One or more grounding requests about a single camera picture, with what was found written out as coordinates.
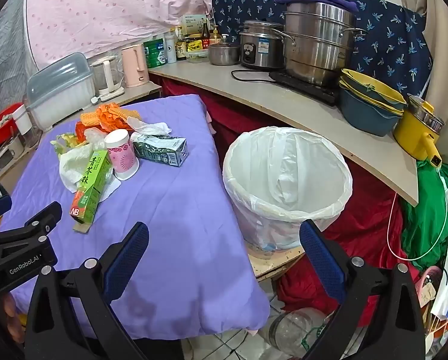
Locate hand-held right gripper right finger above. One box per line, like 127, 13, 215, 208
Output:
301, 219, 425, 360

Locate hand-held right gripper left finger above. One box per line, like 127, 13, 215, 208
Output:
23, 222, 150, 360

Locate green cardboard box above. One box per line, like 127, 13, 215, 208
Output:
71, 150, 114, 233

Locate clear plastic bag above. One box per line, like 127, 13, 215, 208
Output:
59, 144, 97, 192

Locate white tissue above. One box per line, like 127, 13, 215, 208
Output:
102, 174, 125, 200
126, 117, 172, 136

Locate yellow-green plastic bag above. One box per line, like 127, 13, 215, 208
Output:
50, 131, 87, 156

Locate white bin with plastic liner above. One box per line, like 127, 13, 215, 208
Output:
222, 126, 354, 251

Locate red plastic bag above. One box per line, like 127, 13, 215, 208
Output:
76, 120, 97, 142

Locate pink floral paper cup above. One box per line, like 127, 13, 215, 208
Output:
104, 128, 139, 181

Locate green white milk carton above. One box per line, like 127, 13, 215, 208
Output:
132, 133, 189, 167

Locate orange plastic bag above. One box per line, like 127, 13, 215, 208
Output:
80, 104, 129, 132

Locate person's left hand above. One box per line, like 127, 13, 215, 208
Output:
2, 292, 26, 346

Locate red cloth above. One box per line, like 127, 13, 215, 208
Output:
149, 73, 422, 321

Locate purple blanket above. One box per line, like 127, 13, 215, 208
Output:
0, 94, 271, 340

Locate clear plastic bottle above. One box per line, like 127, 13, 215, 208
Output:
258, 307, 338, 358

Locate red plastic basin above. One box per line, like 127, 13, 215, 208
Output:
0, 102, 24, 145

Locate white lidded cup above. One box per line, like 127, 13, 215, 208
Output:
12, 104, 32, 136

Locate green cloth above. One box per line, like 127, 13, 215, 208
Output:
400, 161, 448, 271

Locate dish drainer box with lid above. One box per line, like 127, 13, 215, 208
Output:
26, 52, 97, 131

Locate grey translucent sheet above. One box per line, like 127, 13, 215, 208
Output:
0, 0, 35, 121

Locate blue basin yellow rim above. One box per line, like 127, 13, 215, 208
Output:
340, 68, 407, 106
340, 79, 405, 112
338, 84, 403, 137

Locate glass electric kettle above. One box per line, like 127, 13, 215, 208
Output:
91, 55, 126, 102

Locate yellow electric pot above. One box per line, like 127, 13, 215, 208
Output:
393, 95, 445, 168

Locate black induction cooker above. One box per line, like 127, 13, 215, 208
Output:
269, 69, 341, 106

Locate pink electric kettle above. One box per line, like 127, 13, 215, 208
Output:
121, 44, 150, 88

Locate green tin can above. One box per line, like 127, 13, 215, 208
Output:
144, 38, 165, 69

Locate large steel steamer pot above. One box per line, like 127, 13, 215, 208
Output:
282, 2, 367, 85

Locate white bottle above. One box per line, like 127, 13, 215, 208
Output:
164, 32, 177, 64

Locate clear food container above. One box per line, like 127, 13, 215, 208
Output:
186, 49, 210, 64

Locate dark sauce bottle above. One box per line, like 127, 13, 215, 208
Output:
175, 26, 188, 61

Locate pink dotted cloth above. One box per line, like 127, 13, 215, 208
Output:
25, 0, 226, 69

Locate steel rice cooker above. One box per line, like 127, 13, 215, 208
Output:
240, 20, 285, 70

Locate small steel pot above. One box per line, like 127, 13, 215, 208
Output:
208, 42, 242, 66

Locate navy printed cloth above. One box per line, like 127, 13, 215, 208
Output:
211, 0, 434, 98

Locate white green carton box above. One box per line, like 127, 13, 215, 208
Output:
182, 13, 209, 38

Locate white cable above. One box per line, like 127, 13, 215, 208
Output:
387, 165, 448, 262

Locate black power cable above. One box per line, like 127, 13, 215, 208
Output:
231, 68, 274, 82

